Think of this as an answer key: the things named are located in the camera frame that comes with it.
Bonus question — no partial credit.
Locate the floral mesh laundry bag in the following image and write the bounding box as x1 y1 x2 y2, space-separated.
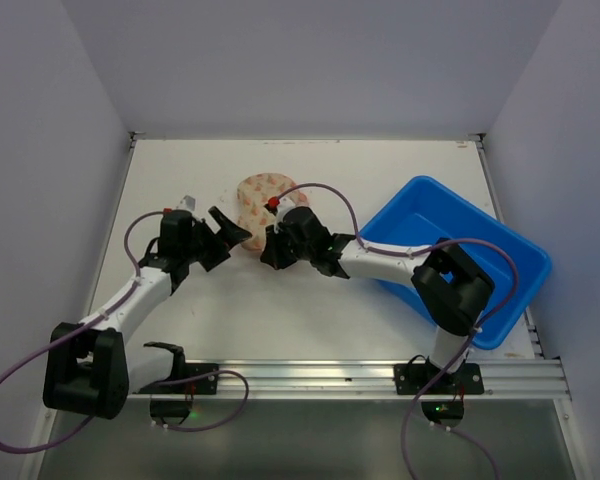
236 173 296 252

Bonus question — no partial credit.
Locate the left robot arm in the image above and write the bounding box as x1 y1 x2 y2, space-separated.
43 207 251 419

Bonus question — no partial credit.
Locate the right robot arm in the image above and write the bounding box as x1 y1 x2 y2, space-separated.
260 205 495 374

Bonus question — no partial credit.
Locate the blue plastic bin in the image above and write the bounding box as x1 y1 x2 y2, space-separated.
357 175 553 351

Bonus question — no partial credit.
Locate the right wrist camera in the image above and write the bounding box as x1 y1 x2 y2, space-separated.
265 196 297 232

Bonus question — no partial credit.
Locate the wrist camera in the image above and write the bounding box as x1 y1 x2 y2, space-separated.
265 196 297 232
163 195 196 213

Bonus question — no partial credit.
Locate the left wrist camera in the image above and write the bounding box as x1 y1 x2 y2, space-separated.
163 195 196 213

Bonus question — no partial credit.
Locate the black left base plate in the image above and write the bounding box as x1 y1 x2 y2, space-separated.
139 363 220 396

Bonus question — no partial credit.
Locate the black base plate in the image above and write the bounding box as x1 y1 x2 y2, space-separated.
139 363 220 396
393 355 485 396

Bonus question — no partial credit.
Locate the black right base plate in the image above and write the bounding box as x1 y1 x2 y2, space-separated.
393 355 485 396

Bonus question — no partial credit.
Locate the aluminium front rail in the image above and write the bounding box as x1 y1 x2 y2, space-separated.
128 360 570 401

